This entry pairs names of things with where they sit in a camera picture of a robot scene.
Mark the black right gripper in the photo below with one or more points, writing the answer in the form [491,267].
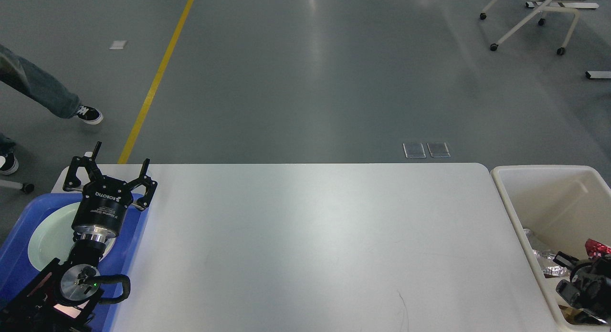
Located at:
[589,284]

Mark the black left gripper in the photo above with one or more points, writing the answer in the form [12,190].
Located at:
[102,210]

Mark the aluminium foil tray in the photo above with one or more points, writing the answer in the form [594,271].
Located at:
[535,243]
[548,266]

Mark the red foil wrapper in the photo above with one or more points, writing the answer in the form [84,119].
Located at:
[595,249]

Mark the brown paper sheet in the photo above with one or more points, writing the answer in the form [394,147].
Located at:
[579,317]

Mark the mint green plate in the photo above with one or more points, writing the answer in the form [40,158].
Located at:
[53,237]

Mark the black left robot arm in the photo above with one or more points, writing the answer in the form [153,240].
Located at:
[63,295]

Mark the beige plastic bin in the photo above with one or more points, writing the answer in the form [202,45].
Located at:
[563,206]

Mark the white chair leg left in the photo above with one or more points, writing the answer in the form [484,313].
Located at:
[23,187]

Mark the person's leg and shoe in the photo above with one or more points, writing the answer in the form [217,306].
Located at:
[43,88]

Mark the right floor socket cover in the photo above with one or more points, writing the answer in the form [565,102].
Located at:
[438,149]

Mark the floor socket cover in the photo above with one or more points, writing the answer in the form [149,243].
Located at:
[414,150]
[438,149]

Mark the left floor socket cover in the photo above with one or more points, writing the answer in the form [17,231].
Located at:
[414,150]

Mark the white metal bar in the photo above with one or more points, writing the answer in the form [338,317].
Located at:
[598,75]

